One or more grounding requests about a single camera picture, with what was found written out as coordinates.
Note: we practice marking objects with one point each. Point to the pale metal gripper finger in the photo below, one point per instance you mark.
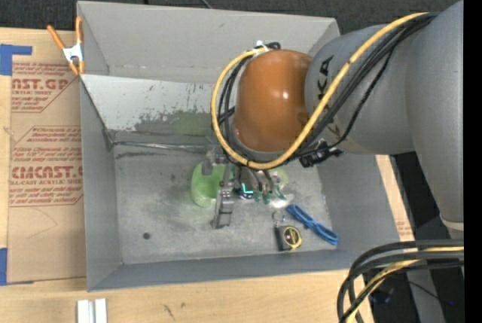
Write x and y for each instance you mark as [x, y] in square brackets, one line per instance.
[208, 167]
[223, 211]

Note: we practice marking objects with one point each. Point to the black and yellow tape measure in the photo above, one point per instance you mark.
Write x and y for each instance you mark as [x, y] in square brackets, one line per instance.
[289, 238]

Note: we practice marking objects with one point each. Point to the black cylinder on white bracket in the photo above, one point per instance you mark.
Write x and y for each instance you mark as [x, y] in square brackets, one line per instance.
[318, 156]

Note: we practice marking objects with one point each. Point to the brown cardboard board red print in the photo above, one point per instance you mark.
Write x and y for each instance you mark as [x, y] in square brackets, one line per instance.
[41, 223]

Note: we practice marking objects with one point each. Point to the grey metal bin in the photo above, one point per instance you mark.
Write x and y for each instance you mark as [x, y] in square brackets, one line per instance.
[158, 193]

